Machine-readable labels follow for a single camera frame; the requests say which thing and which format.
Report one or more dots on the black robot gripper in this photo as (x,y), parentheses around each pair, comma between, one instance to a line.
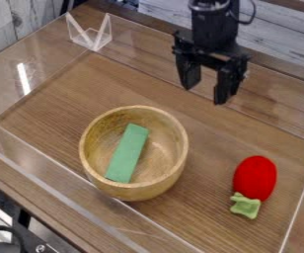
(209,45)

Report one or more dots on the red plush strawberry toy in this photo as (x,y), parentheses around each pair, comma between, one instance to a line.
(253,185)

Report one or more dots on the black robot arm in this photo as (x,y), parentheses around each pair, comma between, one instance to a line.
(209,45)

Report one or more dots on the round wooden bowl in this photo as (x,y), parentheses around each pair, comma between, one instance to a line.
(162,159)

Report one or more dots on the green rectangular block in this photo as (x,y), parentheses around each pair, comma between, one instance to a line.
(127,154)

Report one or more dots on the clear acrylic corner bracket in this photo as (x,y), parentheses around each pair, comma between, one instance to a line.
(90,38)

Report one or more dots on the black table leg bracket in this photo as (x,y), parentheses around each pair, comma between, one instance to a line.
(34,244)

